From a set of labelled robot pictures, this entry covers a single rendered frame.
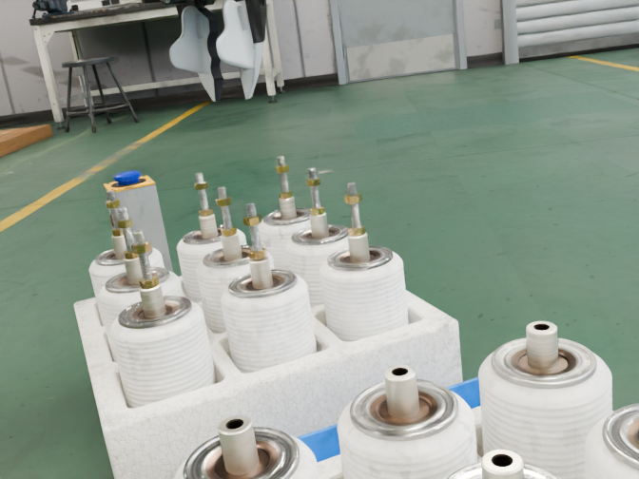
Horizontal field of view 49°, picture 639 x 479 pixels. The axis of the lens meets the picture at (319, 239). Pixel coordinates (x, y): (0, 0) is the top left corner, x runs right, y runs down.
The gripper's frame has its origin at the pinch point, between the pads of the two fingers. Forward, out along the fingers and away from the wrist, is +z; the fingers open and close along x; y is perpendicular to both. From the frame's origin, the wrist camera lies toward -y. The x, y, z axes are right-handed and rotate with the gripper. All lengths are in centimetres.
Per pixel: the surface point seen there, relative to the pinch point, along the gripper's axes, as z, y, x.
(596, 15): 20, -525, -52
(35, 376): 47, -8, -58
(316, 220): 19.0, -14.8, -1.8
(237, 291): 21.1, 3.5, -1.3
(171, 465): 34.2, 16.5, -2.4
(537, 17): 16, -507, -91
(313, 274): 24.8, -11.3, -1.0
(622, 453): 20.9, 20.3, 39.0
